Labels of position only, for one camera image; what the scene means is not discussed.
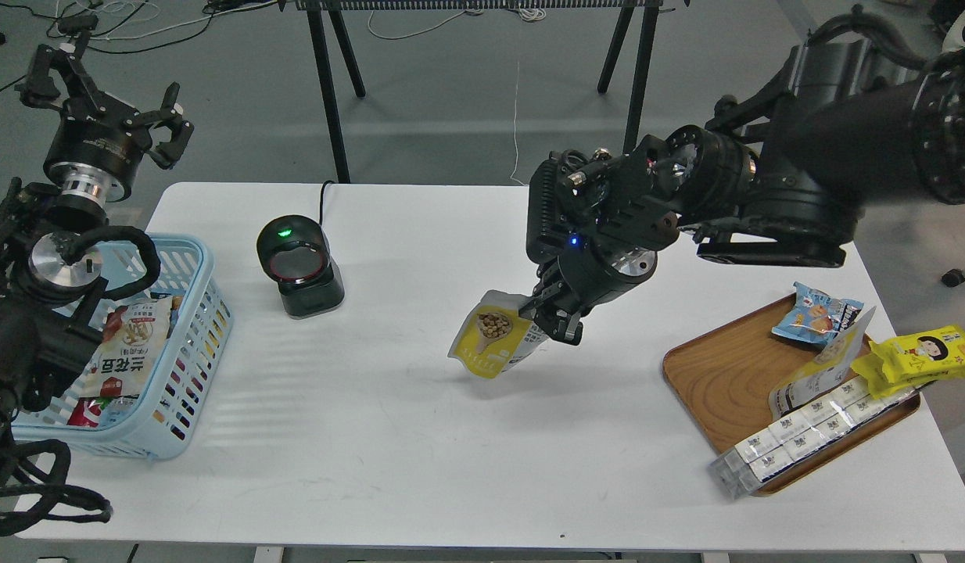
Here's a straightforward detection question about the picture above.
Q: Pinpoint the light blue plastic basket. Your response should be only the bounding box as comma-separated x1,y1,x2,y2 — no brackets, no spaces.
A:
12,234,233,459

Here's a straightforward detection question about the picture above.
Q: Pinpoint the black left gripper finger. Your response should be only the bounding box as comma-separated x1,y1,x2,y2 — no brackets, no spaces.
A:
15,44,115,119
135,82,194,170

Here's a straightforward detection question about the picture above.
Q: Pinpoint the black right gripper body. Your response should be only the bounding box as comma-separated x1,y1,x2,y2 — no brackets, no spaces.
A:
528,136,678,310

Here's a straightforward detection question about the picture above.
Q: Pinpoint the yellow cartoon snack packet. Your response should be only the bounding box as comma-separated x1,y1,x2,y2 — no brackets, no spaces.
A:
850,325,965,398

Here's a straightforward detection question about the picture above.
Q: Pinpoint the clear wrapped white box pack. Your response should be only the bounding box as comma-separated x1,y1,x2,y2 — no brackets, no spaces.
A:
708,377,915,499

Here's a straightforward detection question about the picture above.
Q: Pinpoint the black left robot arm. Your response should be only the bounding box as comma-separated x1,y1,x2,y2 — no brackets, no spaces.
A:
0,32,194,536

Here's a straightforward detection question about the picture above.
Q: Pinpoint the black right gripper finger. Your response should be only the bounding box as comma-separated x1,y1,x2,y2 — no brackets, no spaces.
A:
519,278,565,324
539,307,587,346

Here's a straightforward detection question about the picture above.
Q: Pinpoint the beige peanut snack bag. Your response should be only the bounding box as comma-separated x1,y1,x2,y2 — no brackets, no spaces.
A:
79,293,173,398

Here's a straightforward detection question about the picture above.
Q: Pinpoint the white silver snack pouch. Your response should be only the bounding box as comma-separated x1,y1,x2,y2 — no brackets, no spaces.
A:
768,307,878,419

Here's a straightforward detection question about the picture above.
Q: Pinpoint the wooden tray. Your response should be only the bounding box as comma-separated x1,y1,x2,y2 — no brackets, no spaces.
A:
662,296,921,456

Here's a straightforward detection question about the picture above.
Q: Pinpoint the black metal table frame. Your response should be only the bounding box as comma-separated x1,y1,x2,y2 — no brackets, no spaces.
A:
282,1,683,183

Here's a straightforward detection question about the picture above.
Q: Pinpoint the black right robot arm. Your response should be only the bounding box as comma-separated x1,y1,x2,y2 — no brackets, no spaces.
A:
518,7,965,345

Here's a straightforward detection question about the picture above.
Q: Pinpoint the red green snack packet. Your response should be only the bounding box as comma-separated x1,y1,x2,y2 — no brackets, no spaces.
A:
67,398,113,428

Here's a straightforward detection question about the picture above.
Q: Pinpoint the yellow white bean snack pouch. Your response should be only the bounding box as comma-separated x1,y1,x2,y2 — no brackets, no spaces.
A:
447,291,548,380

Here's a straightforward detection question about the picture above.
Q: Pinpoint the black barcode scanner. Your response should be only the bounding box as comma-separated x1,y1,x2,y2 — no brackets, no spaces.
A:
255,214,346,318

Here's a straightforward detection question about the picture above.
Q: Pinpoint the black power adapter with cables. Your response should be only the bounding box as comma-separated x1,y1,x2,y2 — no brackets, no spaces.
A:
0,0,280,102

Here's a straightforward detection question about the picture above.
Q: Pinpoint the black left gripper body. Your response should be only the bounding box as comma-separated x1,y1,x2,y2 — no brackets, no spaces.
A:
43,101,147,203

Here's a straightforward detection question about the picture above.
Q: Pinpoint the blue cookie snack packet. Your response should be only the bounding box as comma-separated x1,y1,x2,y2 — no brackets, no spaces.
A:
771,281,864,348

